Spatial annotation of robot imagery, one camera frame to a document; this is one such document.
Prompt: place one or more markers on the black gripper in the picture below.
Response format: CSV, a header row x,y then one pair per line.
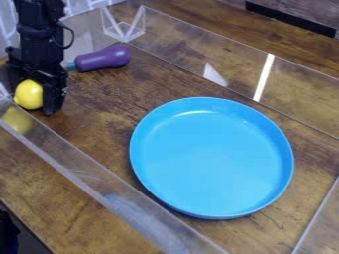
x,y
36,59

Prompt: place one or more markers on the yellow lemon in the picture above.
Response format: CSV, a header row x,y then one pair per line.
x,y
28,95

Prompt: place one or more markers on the blue round tray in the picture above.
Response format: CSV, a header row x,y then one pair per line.
x,y
211,157

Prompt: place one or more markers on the purple toy eggplant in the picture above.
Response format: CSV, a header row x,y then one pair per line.
x,y
111,57

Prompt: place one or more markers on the clear acrylic barrier wall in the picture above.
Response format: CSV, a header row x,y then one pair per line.
x,y
66,179

